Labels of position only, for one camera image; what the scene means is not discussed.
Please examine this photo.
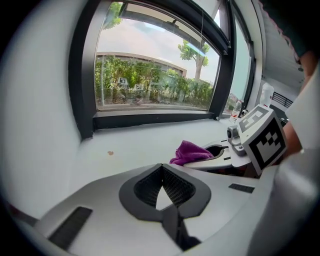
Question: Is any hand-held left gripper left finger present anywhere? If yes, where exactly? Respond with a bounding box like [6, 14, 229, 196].
[33, 163, 185, 256]

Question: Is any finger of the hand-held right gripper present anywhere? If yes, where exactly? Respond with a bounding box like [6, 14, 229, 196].
[201, 139, 230, 149]
[183, 149, 234, 171]

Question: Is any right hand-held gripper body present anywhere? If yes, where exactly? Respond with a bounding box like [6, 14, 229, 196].
[226, 104, 288, 177]

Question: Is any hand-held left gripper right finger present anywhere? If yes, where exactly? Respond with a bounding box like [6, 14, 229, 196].
[161, 163, 273, 243]

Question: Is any purple cloth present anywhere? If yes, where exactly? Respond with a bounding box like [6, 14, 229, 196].
[169, 139, 215, 166]

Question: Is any person's right forearm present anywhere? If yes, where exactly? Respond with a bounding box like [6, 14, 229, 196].
[282, 122, 303, 161]

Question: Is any clear plastic water bottle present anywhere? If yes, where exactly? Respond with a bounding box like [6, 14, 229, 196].
[228, 99, 243, 125]

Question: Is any black railing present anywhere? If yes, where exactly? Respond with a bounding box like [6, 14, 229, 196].
[271, 91, 294, 110]

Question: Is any white plastic jug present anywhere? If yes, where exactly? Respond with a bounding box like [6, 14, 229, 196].
[259, 82, 275, 108]

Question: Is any green tree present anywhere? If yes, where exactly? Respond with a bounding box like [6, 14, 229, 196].
[101, 1, 124, 31]
[177, 39, 211, 81]

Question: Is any green hedge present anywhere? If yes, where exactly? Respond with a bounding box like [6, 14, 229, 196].
[94, 56, 215, 106]

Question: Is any green shirt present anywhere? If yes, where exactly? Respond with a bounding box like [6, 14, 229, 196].
[258, 0, 320, 60]

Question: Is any white pull cord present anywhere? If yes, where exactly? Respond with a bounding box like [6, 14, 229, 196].
[200, 7, 205, 55]

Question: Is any black window frame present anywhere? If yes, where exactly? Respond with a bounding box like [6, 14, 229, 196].
[68, 0, 256, 140]

